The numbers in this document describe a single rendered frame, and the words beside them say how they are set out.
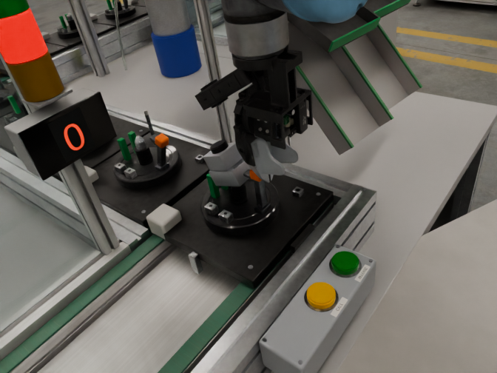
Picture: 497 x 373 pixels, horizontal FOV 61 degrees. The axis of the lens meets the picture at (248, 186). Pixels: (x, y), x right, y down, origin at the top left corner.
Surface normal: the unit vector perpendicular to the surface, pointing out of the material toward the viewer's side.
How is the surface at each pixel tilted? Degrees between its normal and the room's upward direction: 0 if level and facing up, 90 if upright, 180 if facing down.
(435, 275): 0
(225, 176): 91
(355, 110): 45
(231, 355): 0
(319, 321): 0
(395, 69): 90
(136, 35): 90
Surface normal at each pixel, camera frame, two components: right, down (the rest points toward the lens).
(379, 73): 0.37, -0.28
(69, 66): 0.78, 0.30
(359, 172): -0.13, -0.78
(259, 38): 0.14, 0.60
